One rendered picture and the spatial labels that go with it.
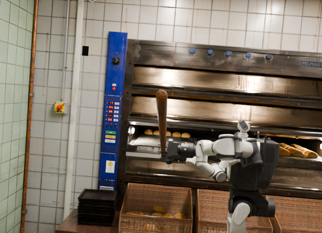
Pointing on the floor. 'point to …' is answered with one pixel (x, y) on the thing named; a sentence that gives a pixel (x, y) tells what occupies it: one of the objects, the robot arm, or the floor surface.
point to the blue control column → (119, 45)
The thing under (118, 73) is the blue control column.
